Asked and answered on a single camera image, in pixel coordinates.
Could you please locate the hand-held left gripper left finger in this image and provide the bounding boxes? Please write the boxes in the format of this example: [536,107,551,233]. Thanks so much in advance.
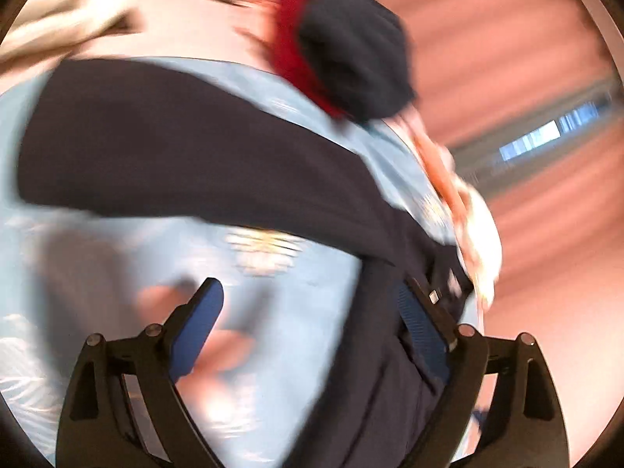
[56,277,225,468]

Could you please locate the pink curtain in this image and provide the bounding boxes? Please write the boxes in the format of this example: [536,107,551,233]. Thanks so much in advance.
[365,0,624,468]

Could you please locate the pink bed sheet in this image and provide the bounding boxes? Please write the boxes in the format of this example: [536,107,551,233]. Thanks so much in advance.
[73,0,293,74]

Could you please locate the dark crumpled clothes pile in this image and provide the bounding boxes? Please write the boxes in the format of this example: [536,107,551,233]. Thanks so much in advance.
[297,0,420,125]

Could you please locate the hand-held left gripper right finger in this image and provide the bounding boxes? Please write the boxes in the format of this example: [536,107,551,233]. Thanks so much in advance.
[397,277,571,468]

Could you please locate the dark navy pants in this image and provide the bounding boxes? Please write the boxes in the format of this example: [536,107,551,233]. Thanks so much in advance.
[17,58,476,468]

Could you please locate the window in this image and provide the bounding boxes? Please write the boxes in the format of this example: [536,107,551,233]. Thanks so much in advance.
[500,100,612,161]

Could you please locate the beige striped cloth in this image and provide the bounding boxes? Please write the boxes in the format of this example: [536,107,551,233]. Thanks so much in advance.
[0,0,332,83]

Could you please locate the white orange plush toy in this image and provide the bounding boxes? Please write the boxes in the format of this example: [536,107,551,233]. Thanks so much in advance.
[390,107,503,310]

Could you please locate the light blue printed bed sheet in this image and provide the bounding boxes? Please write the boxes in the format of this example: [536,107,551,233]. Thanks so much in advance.
[0,56,483,466]

